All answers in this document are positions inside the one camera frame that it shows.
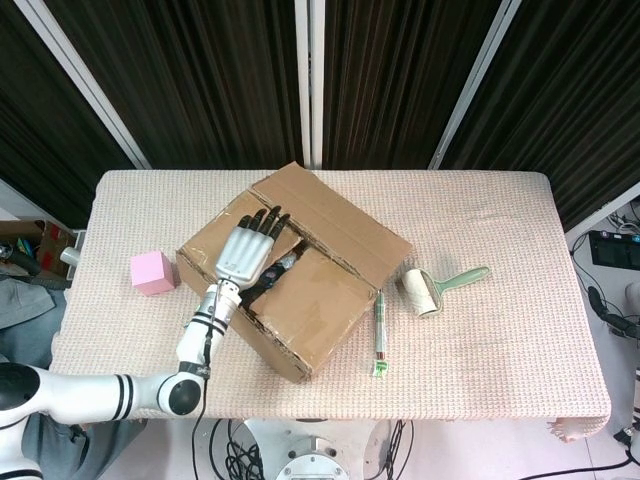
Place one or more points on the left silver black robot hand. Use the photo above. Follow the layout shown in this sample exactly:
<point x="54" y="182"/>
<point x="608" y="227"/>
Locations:
<point x="245" y="255"/>

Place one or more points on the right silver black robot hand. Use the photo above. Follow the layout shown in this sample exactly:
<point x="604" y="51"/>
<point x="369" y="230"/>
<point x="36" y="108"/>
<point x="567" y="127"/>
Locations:
<point x="612" y="317"/>

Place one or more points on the brown cardboard shipping box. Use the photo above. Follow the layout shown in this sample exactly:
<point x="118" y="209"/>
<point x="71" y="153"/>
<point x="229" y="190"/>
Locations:
<point x="325" y="310"/>

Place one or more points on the metal robot base column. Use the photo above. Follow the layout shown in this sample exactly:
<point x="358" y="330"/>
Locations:
<point x="312" y="457"/>

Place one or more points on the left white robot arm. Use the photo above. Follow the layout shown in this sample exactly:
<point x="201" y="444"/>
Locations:
<point x="75" y="395"/>

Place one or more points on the white snack bag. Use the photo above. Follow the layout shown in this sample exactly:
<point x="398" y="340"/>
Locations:
<point x="288" y="260"/>

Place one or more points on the black electronic device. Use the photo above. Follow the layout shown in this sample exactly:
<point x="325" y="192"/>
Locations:
<point x="610" y="250"/>

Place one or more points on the pink foam cube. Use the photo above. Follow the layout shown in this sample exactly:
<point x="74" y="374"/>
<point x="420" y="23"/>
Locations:
<point x="150" y="275"/>

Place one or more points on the wrapped brown chopsticks pair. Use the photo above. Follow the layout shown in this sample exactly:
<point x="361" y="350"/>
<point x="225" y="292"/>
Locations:
<point x="381" y="325"/>

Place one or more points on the white cup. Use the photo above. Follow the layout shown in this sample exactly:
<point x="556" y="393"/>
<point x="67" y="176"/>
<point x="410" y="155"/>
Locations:
<point x="70" y="256"/>

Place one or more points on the small green plastic clip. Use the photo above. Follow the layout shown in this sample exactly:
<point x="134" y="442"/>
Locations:
<point x="381" y="370"/>

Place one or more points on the black pleated curtain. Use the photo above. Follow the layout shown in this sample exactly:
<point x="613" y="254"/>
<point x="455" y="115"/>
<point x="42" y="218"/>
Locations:
<point x="575" y="100"/>
<point x="200" y="75"/>
<point x="40" y="125"/>
<point x="390" y="75"/>

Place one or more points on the open brown floor carton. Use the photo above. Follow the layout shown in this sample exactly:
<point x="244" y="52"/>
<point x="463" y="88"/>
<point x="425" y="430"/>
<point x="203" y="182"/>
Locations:
<point x="50" y="245"/>

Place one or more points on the white frame post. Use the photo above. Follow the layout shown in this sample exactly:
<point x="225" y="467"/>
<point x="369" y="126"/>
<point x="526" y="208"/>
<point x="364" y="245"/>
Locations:
<point x="79" y="75"/>
<point x="302" y="75"/>
<point x="20" y="202"/>
<point x="602" y="210"/>
<point x="476" y="75"/>

